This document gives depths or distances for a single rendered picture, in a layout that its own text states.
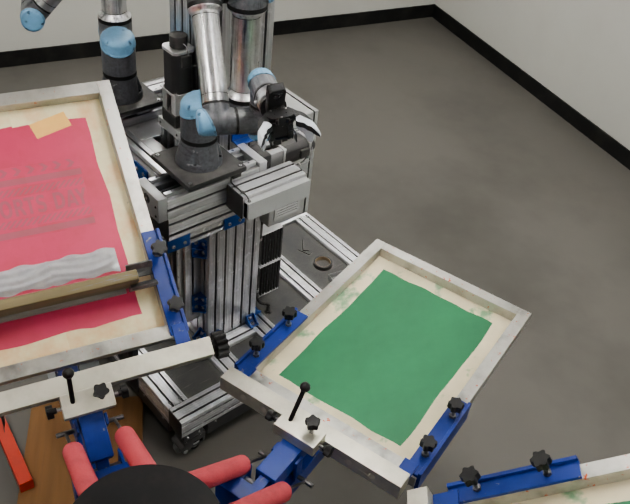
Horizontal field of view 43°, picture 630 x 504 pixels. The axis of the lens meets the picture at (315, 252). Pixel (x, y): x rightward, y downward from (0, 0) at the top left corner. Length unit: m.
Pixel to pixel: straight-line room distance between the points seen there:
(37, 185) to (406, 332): 1.18
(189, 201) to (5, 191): 0.59
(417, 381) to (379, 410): 0.17
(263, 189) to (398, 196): 2.20
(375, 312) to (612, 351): 1.86
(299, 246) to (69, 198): 1.85
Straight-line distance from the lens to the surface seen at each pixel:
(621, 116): 5.63
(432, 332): 2.56
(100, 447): 2.07
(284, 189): 2.68
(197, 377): 3.33
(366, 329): 2.52
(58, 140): 2.39
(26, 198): 2.32
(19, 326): 2.21
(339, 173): 4.89
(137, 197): 2.30
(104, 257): 2.26
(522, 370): 3.91
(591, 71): 5.78
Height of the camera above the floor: 2.71
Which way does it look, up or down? 40 degrees down
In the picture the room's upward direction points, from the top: 7 degrees clockwise
